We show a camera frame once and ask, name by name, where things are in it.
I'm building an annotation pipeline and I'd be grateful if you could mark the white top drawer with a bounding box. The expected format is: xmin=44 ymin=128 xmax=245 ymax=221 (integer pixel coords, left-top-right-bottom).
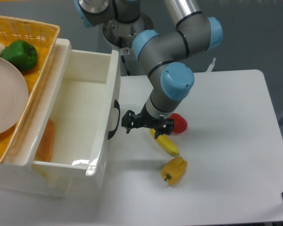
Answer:
xmin=32 ymin=49 xmax=122 ymax=191

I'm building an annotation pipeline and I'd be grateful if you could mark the yellow bell pepper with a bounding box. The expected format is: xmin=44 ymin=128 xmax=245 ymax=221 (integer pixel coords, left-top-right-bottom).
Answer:
xmin=160 ymin=156 xmax=188 ymax=186

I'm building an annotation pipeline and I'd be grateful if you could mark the green bell pepper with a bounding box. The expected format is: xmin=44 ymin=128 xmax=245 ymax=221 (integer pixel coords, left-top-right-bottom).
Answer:
xmin=0 ymin=40 xmax=37 ymax=72

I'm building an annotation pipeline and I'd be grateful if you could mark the red bell pepper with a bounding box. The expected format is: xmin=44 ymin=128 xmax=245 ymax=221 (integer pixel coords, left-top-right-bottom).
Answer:
xmin=169 ymin=113 xmax=188 ymax=134

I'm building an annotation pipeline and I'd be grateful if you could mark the yellow woven basket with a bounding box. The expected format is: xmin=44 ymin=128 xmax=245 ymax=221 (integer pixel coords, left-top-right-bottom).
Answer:
xmin=0 ymin=14 xmax=61 ymax=163

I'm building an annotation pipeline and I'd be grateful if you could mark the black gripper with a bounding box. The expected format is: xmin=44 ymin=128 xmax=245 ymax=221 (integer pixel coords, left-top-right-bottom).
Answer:
xmin=121 ymin=110 xmax=174 ymax=139

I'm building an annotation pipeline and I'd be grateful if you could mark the white table clamp bracket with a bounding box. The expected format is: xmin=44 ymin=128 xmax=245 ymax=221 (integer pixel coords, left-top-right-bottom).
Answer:
xmin=206 ymin=58 xmax=216 ymax=73

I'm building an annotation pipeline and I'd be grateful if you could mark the white drawer cabinet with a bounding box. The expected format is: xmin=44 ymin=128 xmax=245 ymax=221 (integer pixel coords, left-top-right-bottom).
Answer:
xmin=0 ymin=38 xmax=72 ymax=197

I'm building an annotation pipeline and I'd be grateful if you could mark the yellow banana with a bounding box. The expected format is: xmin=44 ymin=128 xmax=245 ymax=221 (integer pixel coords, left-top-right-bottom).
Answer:
xmin=150 ymin=129 xmax=180 ymax=156

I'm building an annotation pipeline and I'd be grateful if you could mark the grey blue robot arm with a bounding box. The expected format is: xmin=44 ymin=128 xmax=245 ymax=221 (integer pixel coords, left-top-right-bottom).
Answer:
xmin=75 ymin=0 xmax=223 ymax=137

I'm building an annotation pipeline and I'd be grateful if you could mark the pink plate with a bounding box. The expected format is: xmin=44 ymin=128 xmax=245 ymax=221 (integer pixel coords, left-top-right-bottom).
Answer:
xmin=0 ymin=58 xmax=29 ymax=133

